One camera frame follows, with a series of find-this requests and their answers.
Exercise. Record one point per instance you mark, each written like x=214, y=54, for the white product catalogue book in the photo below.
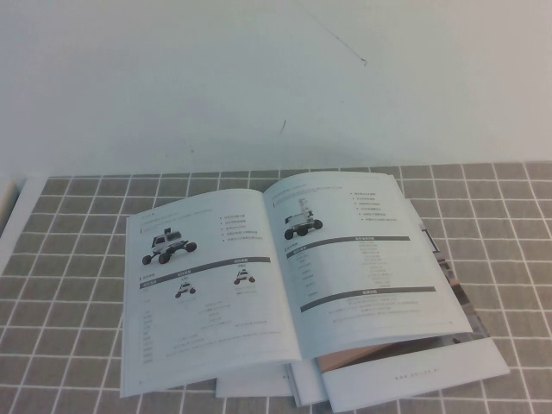
x=207, y=310

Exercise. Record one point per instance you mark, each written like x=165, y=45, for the plain white booklet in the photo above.
x=259, y=384

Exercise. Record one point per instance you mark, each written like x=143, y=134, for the grey white-checked tablecloth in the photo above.
x=64, y=259

